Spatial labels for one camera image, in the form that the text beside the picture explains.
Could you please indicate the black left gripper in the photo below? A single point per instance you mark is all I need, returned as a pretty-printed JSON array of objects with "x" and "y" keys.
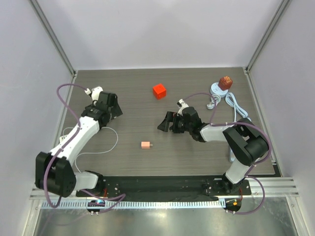
[{"x": 115, "y": 111}]

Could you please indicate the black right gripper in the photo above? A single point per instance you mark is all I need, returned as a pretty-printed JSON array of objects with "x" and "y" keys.
[{"x": 173, "y": 123}]

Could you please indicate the pink plug adapter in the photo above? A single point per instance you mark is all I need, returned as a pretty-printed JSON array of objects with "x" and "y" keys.
[{"x": 146, "y": 145}]

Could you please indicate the orange-red cube socket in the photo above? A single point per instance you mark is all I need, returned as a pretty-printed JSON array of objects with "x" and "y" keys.
[{"x": 159, "y": 91}]

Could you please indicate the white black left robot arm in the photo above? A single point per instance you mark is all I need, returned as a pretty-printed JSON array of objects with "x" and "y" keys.
[{"x": 53, "y": 170}]

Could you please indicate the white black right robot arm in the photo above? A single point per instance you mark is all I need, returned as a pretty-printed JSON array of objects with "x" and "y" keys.
[{"x": 247, "y": 142}]

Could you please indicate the round light blue socket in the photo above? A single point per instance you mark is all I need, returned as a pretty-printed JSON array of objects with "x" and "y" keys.
[{"x": 216, "y": 90}]

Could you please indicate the white power strip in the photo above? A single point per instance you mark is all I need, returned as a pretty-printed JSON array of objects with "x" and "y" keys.
[{"x": 62, "y": 138}]

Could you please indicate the dark red cube adapter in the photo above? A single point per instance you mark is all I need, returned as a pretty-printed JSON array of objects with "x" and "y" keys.
[{"x": 225, "y": 83}]

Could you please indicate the light blue power strip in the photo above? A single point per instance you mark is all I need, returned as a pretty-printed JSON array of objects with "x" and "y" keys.
[{"x": 231, "y": 156}]

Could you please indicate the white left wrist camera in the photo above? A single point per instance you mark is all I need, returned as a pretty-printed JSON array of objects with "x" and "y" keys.
[{"x": 94, "y": 92}]

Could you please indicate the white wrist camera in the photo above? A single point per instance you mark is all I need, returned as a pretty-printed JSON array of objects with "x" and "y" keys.
[
  {"x": 94, "y": 92},
  {"x": 181, "y": 105}
]

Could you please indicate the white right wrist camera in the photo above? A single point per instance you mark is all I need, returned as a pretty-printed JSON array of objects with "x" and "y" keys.
[{"x": 181, "y": 105}]

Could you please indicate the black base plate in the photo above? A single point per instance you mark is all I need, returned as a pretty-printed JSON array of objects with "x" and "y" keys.
[{"x": 171, "y": 188}]

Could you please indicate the white slotted cable duct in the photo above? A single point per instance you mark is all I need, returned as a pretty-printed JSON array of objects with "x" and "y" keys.
[{"x": 98, "y": 204}]

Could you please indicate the aluminium frame post left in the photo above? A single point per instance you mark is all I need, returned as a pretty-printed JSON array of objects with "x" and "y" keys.
[{"x": 51, "y": 34}]

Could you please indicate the aluminium frame post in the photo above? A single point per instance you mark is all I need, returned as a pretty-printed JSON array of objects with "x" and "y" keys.
[
  {"x": 281, "y": 9},
  {"x": 51, "y": 34}
]

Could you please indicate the aluminium rail front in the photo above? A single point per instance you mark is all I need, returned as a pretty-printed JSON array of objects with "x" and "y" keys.
[{"x": 273, "y": 186}]

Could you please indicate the aluminium frame post right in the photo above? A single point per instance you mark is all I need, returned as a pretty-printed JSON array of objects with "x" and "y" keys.
[{"x": 281, "y": 9}]

